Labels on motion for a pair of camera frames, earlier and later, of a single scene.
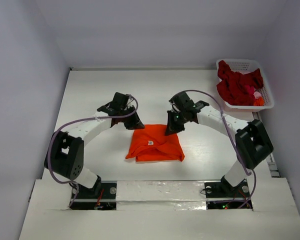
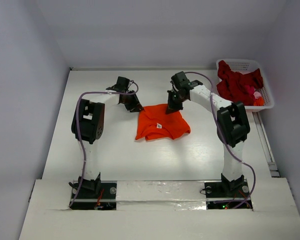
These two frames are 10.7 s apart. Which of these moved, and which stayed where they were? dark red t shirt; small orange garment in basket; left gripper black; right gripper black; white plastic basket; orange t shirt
Moved: orange t shirt; right gripper black; left gripper black
Stayed: small orange garment in basket; dark red t shirt; white plastic basket
